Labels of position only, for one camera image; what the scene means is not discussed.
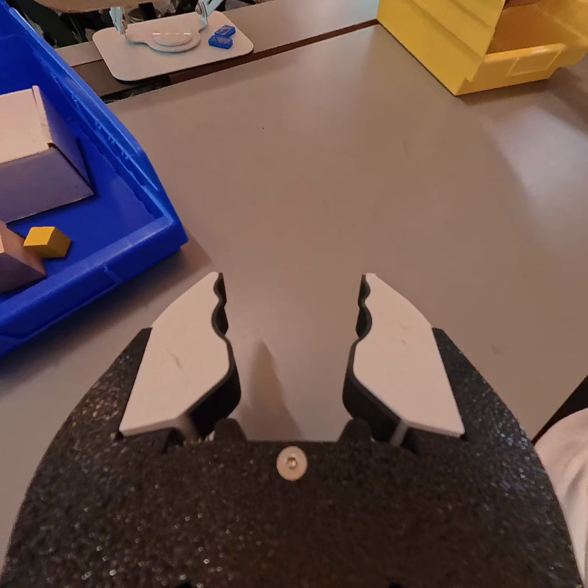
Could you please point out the blue plastic bin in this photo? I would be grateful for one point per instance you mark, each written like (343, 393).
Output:
(115, 275)

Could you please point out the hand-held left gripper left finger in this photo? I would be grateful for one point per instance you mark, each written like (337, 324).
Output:
(179, 367)

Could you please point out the plain wooden cube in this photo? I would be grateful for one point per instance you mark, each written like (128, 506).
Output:
(16, 266)

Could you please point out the white cardboard mailer box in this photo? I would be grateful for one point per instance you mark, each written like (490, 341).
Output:
(27, 151)

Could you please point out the small blue clip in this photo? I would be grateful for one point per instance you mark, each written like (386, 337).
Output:
(221, 36)

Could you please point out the small yellow cube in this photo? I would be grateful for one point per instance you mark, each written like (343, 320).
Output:
(46, 241)

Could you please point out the person's white shirt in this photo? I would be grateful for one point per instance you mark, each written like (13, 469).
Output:
(567, 482)

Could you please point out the yellow plastic bin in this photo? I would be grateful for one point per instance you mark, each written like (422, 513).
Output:
(436, 46)

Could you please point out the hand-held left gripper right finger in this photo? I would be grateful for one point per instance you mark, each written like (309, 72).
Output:
(404, 367)

